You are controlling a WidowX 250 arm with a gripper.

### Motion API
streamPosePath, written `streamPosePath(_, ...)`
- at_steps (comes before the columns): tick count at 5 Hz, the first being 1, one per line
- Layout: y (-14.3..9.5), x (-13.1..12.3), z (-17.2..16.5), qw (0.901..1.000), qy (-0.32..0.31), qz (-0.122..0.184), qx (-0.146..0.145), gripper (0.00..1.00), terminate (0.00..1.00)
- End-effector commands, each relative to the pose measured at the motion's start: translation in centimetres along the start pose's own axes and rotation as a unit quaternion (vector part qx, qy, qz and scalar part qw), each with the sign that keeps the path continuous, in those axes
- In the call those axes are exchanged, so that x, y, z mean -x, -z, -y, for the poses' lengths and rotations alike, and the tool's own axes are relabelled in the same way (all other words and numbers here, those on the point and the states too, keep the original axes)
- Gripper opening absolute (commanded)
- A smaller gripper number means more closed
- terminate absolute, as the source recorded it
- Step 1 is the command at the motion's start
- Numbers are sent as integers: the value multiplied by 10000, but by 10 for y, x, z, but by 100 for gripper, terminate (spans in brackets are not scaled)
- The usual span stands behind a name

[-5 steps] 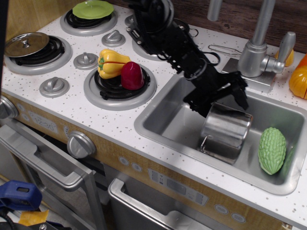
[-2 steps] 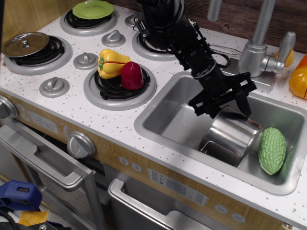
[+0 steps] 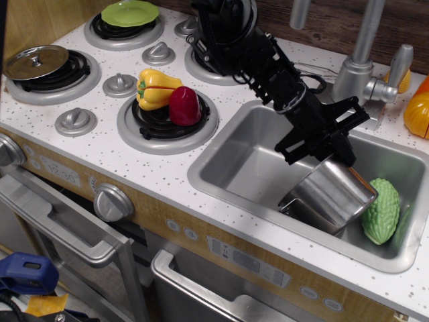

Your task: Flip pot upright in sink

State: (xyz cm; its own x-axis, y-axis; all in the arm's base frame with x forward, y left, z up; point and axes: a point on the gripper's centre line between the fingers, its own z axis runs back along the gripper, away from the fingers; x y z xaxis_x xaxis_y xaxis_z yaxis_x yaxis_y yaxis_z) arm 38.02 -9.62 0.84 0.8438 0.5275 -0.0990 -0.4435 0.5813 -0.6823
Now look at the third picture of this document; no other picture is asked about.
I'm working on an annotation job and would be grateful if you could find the grey stove knob middle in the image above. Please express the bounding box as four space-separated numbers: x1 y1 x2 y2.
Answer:
103 73 137 98

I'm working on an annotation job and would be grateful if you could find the front right stove burner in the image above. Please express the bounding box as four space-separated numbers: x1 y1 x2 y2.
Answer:
117 93 219 155

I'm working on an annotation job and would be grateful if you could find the grey stove knob back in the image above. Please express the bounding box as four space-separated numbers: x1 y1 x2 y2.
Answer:
174 16 198 38

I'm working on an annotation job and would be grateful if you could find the yellow tape piece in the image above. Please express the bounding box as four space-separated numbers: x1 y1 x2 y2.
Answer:
25 294 68 317

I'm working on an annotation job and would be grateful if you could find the front left stove burner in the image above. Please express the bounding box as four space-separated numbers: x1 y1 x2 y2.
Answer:
5 51 101 106

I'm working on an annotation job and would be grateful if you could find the blue clamp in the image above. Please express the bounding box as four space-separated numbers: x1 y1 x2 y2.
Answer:
1 252 59 295

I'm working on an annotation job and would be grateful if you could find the silver dishwasher door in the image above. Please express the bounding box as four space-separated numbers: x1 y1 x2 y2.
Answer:
151 249 318 321

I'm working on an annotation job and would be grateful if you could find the grey stove knob front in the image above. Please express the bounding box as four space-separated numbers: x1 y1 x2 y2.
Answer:
55 107 97 137

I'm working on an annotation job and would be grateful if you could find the yellow bell pepper toy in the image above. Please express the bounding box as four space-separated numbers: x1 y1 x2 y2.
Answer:
136 68 183 111

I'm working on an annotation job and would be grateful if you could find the steel pot lid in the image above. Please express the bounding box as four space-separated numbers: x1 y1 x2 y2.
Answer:
3 45 69 81

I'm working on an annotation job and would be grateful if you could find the green plastic plate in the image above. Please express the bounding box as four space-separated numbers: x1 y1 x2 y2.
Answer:
101 1 160 28

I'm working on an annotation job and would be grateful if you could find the tall steel pot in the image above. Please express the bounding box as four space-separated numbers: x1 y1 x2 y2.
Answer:
278 156 378 235

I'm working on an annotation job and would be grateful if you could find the grey stove knob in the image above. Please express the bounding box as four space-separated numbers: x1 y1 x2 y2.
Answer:
55 107 97 137
103 73 137 98
174 16 198 38
141 42 176 66

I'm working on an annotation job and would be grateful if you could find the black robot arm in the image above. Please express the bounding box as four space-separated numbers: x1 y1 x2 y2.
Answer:
187 1 369 166

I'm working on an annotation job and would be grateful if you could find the silver sink basin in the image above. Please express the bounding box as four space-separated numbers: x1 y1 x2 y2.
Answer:
188 101 428 273

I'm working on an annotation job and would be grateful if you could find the red bell pepper toy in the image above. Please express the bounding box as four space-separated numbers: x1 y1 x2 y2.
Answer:
169 86 202 127

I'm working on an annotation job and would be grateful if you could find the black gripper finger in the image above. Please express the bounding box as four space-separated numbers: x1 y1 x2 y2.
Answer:
331 131 356 167

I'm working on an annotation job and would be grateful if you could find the back left stove burner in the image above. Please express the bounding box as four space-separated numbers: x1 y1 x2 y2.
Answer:
84 14 164 51

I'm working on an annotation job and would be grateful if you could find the orange pumpkin toy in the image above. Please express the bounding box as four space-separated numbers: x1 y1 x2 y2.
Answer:
404 76 428 139

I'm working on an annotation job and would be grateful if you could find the silver oven dial left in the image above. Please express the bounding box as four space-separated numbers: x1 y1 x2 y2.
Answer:
0 133 27 167

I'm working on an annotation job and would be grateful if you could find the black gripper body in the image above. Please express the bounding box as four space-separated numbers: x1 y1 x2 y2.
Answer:
273 91 369 164

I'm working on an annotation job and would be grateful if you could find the silver oven dial right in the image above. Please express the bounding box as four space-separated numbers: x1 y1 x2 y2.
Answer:
93 182 135 222

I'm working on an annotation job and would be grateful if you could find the yellow corn toy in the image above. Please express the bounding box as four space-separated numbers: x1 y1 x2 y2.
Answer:
397 70 412 94

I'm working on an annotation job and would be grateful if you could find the green bitter gourd toy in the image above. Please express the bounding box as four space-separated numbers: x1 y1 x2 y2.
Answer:
361 178 400 246

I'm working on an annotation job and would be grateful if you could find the silver oven door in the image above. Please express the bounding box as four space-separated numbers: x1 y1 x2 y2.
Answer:
1 168 149 321

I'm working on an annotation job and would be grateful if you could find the silver toy faucet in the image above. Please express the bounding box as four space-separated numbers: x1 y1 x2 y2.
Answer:
288 0 414 131

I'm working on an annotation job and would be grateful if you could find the silver oven dial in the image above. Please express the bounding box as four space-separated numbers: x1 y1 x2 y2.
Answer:
0 133 27 167
93 182 135 222

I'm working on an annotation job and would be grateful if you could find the grey stove knob upper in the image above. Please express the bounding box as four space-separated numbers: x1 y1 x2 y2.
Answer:
141 42 176 66

